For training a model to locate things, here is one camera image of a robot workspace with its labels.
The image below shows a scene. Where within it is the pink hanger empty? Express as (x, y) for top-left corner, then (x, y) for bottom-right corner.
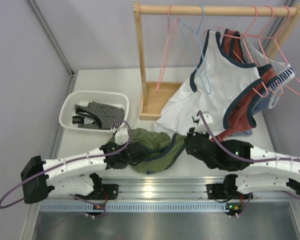
(156, 4), (179, 93)

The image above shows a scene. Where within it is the white slotted cable duct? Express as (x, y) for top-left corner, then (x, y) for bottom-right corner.
(39, 201), (243, 214)

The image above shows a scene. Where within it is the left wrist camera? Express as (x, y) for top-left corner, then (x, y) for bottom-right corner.
(111, 127), (129, 145)

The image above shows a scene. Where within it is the blue white striped tank top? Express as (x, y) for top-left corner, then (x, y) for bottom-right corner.
(218, 31), (295, 139)

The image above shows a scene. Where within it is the blue hanger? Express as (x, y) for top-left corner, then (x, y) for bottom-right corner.
(177, 4), (212, 95)

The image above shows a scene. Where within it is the wooden clothes rack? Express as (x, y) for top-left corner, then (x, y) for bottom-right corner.
(133, 1), (300, 121)

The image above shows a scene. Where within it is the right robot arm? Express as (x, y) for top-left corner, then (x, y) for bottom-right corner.
(184, 127), (300, 199)

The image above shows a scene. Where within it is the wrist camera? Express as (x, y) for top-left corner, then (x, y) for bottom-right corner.
(111, 127), (129, 145)
(192, 112), (214, 133)

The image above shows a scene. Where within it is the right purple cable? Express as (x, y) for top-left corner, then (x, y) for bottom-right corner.
(196, 110), (300, 218)

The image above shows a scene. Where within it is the red tank top navy trim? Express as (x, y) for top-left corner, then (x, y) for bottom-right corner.
(217, 29), (278, 142)

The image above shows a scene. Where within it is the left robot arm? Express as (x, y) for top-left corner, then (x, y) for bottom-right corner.
(20, 142), (150, 204)

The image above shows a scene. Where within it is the green tank top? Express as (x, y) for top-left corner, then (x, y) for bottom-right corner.
(107, 127), (186, 176)

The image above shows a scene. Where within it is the black white striped garment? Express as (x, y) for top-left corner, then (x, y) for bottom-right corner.
(72, 101), (125, 130)

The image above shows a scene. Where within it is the aluminium rail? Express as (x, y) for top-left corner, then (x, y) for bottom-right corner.
(99, 176), (278, 201)

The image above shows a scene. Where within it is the white tank top navy trim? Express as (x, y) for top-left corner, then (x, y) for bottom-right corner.
(154, 30), (262, 135)

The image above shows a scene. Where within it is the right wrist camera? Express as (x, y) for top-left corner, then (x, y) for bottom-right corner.
(192, 112), (214, 133)

